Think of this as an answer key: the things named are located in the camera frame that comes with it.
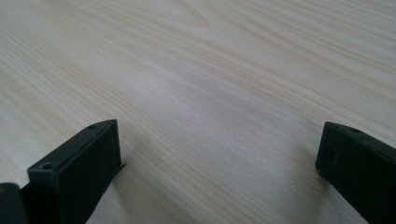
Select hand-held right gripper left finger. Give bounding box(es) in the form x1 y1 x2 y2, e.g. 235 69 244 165
19 119 127 224

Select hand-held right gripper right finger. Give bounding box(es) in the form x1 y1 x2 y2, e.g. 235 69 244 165
315 120 396 224

